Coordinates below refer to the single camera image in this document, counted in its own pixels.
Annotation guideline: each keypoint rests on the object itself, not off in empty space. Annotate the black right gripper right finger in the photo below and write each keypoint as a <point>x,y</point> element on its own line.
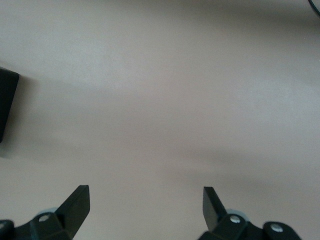
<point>215,215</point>

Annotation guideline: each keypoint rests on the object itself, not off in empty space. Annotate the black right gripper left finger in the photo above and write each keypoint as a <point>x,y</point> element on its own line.
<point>72,212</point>

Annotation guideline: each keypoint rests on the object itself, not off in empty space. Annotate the black rectangular plastic tray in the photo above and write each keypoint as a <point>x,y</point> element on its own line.
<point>7,105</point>

